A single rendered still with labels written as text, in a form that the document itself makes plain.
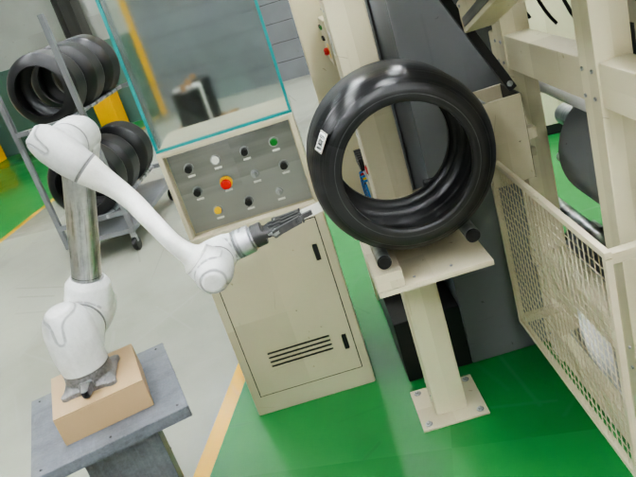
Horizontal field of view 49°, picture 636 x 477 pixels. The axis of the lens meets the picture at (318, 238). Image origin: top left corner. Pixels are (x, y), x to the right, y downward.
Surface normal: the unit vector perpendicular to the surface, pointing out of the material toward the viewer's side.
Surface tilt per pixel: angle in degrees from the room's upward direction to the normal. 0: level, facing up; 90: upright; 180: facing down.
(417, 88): 80
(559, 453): 0
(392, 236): 100
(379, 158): 90
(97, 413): 90
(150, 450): 90
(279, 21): 90
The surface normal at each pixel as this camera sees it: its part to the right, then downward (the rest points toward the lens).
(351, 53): 0.08, 0.36
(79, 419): 0.37, 0.26
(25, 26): -0.13, 0.42
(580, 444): -0.29, -0.88
